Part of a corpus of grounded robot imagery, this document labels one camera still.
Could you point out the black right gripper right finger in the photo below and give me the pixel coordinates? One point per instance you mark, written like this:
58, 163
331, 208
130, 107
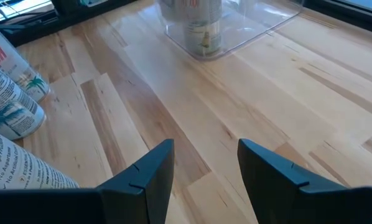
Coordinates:
282, 193

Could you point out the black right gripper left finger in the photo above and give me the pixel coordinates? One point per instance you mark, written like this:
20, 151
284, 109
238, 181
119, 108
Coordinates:
142, 193

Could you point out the white can blue palm print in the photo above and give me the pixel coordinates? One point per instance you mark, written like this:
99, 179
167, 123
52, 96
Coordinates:
18, 165
8, 105

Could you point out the clear plastic bin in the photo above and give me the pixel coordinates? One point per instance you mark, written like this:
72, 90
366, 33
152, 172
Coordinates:
251, 31

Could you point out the white can orange print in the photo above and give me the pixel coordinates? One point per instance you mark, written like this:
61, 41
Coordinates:
201, 34

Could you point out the white can green palm print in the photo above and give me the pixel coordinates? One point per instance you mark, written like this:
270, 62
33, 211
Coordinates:
15, 71

